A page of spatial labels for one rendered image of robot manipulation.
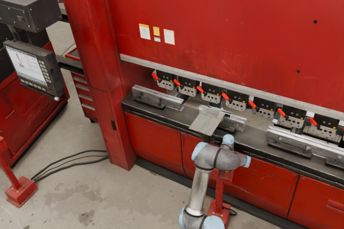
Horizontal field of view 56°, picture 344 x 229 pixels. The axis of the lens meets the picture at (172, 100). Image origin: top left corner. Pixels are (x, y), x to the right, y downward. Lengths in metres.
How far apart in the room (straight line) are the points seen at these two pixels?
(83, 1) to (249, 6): 1.12
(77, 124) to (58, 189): 0.94
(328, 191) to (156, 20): 1.70
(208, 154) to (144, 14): 1.13
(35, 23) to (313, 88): 1.79
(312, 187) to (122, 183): 1.80
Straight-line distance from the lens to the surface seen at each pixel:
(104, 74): 2.67
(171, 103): 2.74
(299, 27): 1.97
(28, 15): 2.29
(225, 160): 1.78
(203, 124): 2.45
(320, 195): 2.64
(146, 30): 2.44
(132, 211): 3.23
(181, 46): 2.33
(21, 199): 3.60
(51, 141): 4.09
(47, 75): 2.47
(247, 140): 2.53
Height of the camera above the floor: 2.70
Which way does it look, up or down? 40 degrees down
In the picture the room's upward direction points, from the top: 5 degrees counter-clockwise
